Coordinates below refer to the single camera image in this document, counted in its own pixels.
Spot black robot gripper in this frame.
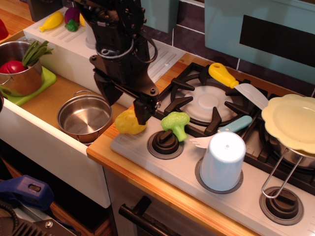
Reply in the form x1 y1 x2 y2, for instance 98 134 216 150
90 31 159 125

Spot yellow toy potato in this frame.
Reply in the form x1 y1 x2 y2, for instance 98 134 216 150
114 109 148 135

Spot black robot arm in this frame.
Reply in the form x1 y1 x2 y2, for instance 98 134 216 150
75 0 160 125

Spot small steel pot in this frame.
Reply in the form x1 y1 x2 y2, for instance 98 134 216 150
57 90 113 146

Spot green toy broccoli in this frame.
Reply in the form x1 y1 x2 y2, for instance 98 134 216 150
161 112 190 142

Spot black left stove knob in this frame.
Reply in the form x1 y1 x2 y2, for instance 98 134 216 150
147 130 184 160

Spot black stove knob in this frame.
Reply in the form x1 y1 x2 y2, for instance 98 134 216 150
259 188 304 226
147 130 184 160

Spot black burner grate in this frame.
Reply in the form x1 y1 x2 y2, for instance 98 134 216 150
146 62 261 137

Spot grey toy faucet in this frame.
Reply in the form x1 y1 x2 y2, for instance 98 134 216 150
85 22 96 49

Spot grey toy stove top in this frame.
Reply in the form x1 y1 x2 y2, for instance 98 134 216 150
110 62 315 236

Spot white toy sink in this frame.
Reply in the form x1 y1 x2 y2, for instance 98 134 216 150
0 6 187 209

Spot green cutting mat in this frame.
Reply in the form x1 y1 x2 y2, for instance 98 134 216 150
0 66 57 106

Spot purple toy eggplant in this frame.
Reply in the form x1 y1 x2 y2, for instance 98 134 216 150
64 7 80 32

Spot green toy beans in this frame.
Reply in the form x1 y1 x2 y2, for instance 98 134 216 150
22 40 53 67

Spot yellow toy squash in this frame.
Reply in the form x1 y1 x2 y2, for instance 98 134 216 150
39 11 63 32

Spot white upturned plastic cup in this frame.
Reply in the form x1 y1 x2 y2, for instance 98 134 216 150
199 131 246 191

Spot red toy tomato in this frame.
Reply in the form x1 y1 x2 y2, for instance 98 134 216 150
0 60 27 74

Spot blue clamp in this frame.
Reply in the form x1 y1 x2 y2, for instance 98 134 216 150
0 175 55 210

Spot red object at edge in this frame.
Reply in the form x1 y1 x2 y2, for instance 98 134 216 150
0 20 9 40

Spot pale yellow plastic plate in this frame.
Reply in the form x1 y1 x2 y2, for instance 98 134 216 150
261 94 315 154

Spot black right stove knob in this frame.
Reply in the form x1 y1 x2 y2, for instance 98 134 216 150
259 188 304 226

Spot blue handled toy fork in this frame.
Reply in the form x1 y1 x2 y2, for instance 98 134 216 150
190 116 253 148

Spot yellow handled toy knife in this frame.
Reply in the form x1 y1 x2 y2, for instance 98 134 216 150
208 62 268 110

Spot black oven door handle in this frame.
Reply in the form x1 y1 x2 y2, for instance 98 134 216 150
119 196 169 236

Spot teal wall cabinet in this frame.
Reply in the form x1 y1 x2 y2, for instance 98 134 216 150
141 0 315 84

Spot steel saucepan with wire handle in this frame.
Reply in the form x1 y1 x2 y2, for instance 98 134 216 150
261 134 315 199

